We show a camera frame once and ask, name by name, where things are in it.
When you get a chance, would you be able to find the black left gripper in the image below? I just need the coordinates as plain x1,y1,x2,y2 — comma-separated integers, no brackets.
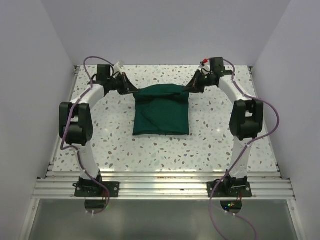
107,72,139,96

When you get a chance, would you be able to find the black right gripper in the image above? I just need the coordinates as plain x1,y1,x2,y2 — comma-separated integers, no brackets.
183,69,216,94

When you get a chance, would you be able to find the dark green surgical cloth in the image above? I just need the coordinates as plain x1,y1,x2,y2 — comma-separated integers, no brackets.
132,84,190,136

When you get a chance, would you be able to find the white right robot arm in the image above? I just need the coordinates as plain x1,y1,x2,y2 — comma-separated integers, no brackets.
183,57,264,198

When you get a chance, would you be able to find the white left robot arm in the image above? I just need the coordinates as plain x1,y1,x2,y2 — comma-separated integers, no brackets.
58,61,139,197

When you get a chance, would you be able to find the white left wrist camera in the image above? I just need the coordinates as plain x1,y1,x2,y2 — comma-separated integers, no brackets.
113,60,124,73

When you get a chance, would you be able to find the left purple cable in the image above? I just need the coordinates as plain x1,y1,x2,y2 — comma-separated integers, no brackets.
60,56,111,216

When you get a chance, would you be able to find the purple cable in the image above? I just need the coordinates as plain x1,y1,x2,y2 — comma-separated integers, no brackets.
60,56,111,216
208,57,281,240

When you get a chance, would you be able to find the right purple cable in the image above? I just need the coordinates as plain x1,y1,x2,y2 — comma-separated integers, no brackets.
208,57,281,240

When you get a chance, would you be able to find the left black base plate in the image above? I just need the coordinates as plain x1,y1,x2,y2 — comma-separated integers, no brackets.
72,181,120,198

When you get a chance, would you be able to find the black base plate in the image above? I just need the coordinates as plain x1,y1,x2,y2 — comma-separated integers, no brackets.
206,181,253,198
72,181,120,198

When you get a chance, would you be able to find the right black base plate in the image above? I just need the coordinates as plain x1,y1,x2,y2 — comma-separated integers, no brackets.
206,181,253,198

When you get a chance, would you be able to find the aluminium rail frame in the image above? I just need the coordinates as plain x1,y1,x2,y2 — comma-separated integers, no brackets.
20,66,306,240

